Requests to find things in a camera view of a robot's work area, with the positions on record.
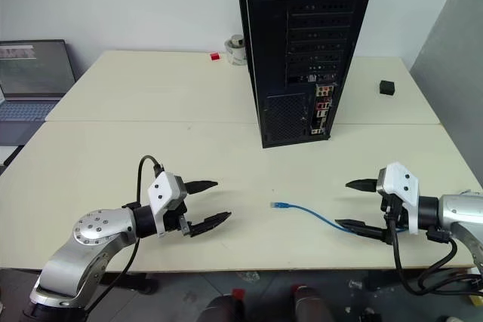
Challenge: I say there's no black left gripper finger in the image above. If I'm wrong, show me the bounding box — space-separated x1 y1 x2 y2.
189 210 232 238
186 180 220 195

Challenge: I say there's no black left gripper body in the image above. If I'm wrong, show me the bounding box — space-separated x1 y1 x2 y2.
163 196 193 237

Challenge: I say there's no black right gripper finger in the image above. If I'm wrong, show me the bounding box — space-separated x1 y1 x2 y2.
345 178 379 193
334 218 386 242

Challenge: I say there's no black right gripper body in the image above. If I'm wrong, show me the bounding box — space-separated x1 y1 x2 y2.
379 192 410 246

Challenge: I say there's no dark rounded shape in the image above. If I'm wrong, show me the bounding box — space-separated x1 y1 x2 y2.
291 284 332 322
196 287 247 322

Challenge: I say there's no small black box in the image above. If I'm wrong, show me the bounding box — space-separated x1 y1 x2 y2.
378 80 397 97

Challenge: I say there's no black computer tower case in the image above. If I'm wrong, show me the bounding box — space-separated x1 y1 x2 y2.
233 0 380 149

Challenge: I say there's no grey laptop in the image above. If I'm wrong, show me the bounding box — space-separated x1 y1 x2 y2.
0 38 78 148

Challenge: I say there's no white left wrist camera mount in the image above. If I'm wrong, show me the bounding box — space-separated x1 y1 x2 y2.
146 171 188 239

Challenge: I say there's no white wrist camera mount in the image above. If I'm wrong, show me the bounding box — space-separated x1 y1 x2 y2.
376 161 421 235
146 171 188 239

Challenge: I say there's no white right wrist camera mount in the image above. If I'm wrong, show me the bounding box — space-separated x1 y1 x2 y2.
376 161 421 235

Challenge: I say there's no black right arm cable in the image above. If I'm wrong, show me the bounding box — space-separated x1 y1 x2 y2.
384 201 483 297

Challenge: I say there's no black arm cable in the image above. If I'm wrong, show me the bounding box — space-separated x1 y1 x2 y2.
83 155 167 314
384 201 483 297

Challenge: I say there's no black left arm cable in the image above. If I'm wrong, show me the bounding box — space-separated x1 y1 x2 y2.
83 155 167 314

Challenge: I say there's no blue ethernet cable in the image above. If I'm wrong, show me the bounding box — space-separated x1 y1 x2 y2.
269 201 411 233

